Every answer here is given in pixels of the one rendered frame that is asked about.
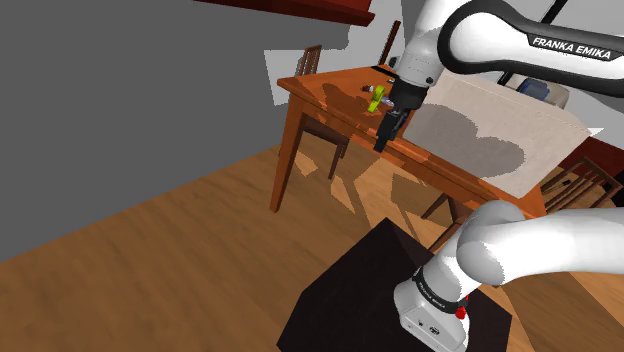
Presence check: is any yellow-green toy figure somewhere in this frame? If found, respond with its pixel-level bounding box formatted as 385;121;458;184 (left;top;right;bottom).
366;85;387;115

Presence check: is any brown wooden table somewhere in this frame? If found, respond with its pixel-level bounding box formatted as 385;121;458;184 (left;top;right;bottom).
269;63;548;222

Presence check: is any beige table cloth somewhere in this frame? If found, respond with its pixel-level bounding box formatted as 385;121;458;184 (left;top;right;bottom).
402;67;593;200

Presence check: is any beige seat with blue object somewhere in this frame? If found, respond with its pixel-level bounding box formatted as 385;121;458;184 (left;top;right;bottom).
505;72;572;110

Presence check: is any dark robot stand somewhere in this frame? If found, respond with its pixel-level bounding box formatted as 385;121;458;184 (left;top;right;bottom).
276;217;514;352

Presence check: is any dark red wall shelf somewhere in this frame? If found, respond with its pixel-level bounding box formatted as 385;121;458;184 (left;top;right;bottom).
193;0;377;28

